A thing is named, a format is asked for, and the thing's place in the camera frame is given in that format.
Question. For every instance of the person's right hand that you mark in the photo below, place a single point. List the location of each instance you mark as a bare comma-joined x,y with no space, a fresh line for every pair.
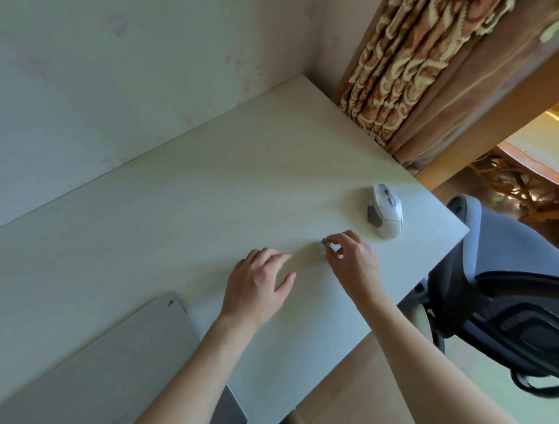
356,266

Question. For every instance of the person's left hand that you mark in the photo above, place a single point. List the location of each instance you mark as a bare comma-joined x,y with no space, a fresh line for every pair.
253,290

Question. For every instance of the person's left thumb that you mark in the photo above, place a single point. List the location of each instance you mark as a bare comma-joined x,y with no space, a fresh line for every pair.
286,283

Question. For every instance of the person's right thumb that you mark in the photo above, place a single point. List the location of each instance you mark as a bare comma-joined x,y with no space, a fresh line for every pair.
334,254

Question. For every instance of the person's right forearm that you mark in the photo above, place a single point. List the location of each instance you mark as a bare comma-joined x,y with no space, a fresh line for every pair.
432,362

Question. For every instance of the person's left forearm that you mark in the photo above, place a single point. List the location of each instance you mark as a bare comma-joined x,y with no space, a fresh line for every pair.
192,375

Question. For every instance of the white computer mouse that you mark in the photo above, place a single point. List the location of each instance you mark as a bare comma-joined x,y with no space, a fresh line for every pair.
386,210

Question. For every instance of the grey office chair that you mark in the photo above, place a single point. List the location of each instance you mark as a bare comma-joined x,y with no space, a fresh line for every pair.
493,284

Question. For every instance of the silver closed laptop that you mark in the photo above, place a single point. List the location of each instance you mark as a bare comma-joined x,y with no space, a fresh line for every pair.
105,367

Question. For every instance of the patterned brown curtain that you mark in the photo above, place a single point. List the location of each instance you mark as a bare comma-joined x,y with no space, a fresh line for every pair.
419,65

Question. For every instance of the round wicker table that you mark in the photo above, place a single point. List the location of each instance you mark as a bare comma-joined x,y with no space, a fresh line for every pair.
526,174

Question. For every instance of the wooden door frame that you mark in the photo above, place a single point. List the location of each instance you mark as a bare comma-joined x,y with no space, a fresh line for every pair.
484,131

